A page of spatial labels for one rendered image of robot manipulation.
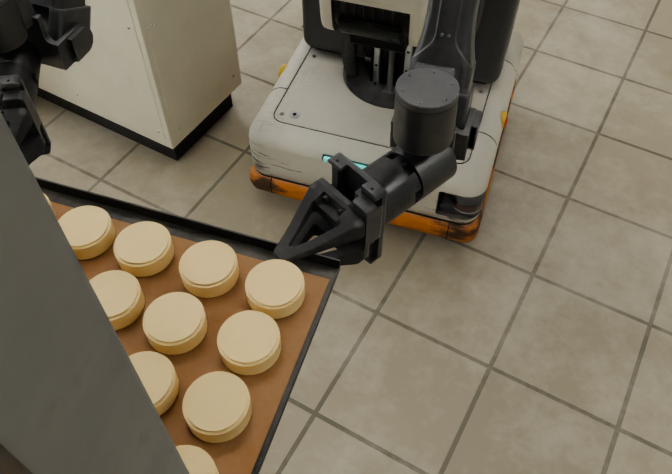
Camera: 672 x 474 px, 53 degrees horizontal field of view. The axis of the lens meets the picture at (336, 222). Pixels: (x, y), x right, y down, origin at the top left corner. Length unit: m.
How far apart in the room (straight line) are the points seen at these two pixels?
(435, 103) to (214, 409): 0.31
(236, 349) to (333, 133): 1.19
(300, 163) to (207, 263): 1.14
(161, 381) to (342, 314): 1.17
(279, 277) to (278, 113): 1.19
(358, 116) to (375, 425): 0.75
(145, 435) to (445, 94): 0.48
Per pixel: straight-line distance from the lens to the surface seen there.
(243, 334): 0.54
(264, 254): 0.61
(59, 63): 0.87
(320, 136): 1.67
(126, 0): 1.68
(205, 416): 0.52
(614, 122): 2.29
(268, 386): 0.54
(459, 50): 0.69
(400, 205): 0.63
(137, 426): 0.17
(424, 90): 0.61
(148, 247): 0.61
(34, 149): 0.77
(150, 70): 1.78
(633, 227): 2.00
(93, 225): 0.64
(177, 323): 0.56
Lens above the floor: 1.44
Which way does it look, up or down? 52 degrees down
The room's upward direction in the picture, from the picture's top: straight up
